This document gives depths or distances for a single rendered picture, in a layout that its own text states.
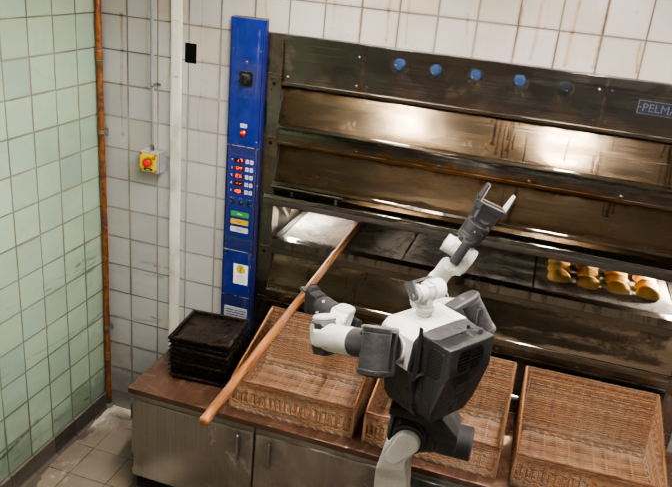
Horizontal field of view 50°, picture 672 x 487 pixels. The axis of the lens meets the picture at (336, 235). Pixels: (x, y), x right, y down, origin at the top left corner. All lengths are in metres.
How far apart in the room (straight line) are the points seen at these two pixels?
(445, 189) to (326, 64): 0.72
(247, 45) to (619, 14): 1.46
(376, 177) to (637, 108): 1.06
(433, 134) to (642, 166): 0.81
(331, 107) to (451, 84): 0.52
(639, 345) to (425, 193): 1.09
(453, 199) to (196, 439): 1.53
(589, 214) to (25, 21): 2.35
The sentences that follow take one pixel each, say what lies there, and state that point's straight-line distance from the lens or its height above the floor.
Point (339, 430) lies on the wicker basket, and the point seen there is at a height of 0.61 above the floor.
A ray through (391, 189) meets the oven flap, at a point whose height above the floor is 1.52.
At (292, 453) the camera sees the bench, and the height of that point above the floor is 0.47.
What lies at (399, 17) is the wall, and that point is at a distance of 2.97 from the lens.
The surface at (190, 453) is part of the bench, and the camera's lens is 3.39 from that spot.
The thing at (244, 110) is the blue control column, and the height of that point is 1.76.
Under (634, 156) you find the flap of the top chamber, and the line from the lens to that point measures 2.99.
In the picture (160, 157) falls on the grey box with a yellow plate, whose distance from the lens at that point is 3.42.
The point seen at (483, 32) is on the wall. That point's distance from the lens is 2.92.
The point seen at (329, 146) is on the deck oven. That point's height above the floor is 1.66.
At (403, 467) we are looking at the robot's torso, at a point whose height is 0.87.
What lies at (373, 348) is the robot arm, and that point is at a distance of 2.13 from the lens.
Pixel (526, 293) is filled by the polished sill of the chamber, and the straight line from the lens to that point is 3.16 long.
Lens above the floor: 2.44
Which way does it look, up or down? 21 degrees down
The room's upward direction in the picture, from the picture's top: 6 degrees clockwise
